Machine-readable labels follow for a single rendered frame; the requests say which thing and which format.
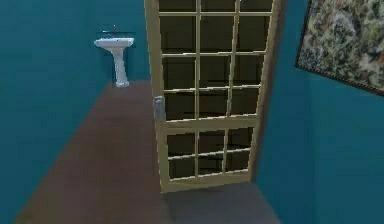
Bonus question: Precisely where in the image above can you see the cream glass-paned room door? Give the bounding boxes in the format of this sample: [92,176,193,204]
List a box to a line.
[143,0,280,194]

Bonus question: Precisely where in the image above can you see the grey door handle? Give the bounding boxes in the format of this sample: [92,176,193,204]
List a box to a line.
[152,95,167,120]

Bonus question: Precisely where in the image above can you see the white pedestal sink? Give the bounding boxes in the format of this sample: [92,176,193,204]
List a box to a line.
[93,23,136,88]

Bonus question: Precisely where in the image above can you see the framed mottled wall picture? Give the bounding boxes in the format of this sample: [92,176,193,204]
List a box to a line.
[294,0,384,98]

